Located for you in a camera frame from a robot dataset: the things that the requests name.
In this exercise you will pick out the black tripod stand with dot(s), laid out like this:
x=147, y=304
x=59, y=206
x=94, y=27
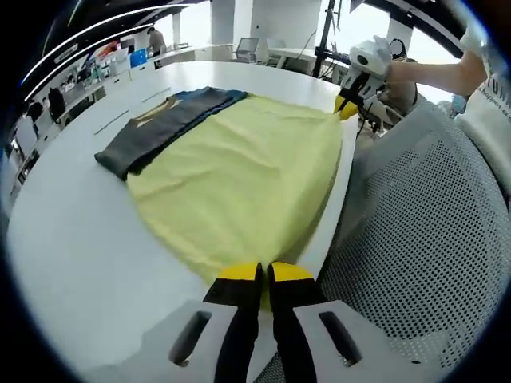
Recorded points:
x=325, y=40

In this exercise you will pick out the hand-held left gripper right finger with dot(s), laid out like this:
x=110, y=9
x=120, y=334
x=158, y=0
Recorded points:
x=291, y=319

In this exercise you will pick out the person's right hand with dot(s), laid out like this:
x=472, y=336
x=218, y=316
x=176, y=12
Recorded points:
x=383, y=54

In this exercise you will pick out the person's white shirt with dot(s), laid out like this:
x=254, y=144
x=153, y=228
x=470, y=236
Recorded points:
x=491, y=119

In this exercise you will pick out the blue storage box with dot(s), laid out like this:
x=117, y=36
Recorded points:
x=138, y=58

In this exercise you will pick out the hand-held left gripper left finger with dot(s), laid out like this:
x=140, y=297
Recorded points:
x=239, y=311

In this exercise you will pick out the grey mesh office chair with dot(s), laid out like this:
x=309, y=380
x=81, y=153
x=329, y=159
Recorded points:
x=419, y=239

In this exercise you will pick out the yellow garment with dark sleeves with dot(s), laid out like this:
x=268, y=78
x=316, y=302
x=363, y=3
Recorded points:
x=239, y=171

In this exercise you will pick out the black backpack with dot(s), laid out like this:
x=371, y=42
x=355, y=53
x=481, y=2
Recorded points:
x=56, y=104

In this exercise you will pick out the white side desk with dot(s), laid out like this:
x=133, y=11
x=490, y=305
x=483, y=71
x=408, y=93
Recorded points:
x=293, y=54

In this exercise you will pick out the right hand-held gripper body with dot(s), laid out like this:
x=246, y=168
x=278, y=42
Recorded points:
x=361, y=60

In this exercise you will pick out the white mesh office chair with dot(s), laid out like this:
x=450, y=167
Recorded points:
x=247, y=48

